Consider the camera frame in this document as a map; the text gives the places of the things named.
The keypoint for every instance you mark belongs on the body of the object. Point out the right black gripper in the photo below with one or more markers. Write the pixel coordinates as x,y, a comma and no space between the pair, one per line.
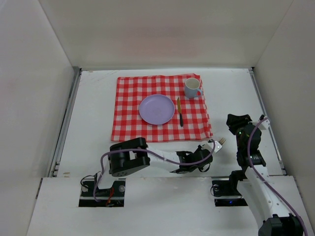
238,119

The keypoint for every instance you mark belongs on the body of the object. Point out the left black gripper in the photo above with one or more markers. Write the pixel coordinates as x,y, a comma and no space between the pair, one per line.
205,151

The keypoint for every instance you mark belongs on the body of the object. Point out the gold fork dark handle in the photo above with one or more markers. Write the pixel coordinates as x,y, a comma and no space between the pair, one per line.
222,141

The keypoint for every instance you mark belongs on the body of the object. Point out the gold knife dark handle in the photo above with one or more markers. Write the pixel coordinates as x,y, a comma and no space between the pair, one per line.
180,112

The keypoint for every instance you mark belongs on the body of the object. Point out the lilac plastic plate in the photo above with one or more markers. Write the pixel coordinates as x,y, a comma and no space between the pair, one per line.
157,109

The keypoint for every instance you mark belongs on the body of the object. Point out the white mug blue handle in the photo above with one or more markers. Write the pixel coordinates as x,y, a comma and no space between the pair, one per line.
192,88

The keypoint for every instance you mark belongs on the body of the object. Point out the red white checkered cloth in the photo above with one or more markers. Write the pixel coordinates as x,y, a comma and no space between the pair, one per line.
131,91

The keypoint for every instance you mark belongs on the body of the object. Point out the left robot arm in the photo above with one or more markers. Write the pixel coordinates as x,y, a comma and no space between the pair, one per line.
131,156

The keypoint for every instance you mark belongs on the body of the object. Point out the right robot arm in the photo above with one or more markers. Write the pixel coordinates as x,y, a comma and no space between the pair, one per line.
274,215

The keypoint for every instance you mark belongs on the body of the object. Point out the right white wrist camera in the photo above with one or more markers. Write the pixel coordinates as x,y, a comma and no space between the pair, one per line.
263,123

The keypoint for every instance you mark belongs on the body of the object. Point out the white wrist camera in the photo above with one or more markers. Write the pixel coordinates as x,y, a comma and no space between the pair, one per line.
212,146
263,123

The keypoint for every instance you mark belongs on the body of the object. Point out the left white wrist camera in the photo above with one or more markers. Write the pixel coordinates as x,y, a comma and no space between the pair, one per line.
212,146

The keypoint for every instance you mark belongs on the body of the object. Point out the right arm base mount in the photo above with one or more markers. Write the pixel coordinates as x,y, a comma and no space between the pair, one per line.
225,193

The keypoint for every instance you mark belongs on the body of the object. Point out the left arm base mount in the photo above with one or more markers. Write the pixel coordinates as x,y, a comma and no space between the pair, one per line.
110,197

